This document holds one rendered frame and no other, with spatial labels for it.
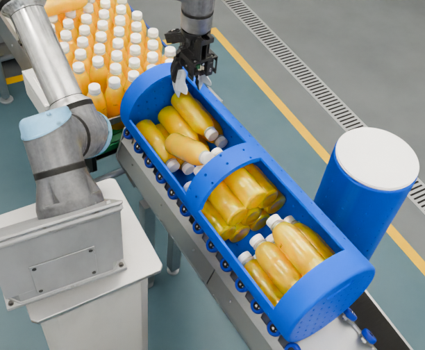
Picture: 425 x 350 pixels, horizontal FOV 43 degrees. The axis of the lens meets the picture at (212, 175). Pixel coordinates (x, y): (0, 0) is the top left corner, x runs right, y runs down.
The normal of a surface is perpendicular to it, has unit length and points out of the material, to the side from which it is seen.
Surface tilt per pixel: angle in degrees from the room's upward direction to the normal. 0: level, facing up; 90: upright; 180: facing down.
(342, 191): 90
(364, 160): 0
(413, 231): 0
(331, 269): 9
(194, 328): 0
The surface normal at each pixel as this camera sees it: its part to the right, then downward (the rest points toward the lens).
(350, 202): -0.57, 0.59
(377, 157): 0.09, -0.65
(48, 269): 0.43, 0.71
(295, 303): -0.63, -0.06
